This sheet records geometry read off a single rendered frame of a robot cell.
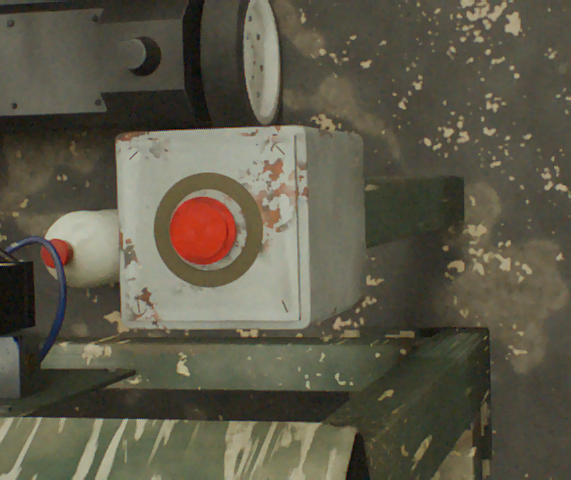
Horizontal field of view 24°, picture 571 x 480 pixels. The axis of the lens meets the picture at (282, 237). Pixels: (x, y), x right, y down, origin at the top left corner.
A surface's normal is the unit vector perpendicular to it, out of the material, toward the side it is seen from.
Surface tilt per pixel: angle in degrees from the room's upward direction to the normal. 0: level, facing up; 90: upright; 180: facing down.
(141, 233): 0
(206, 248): 0
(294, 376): 0
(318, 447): 57
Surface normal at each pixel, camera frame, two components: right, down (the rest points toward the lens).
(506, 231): -0.26, 0.04
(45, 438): -0.17, -0.82
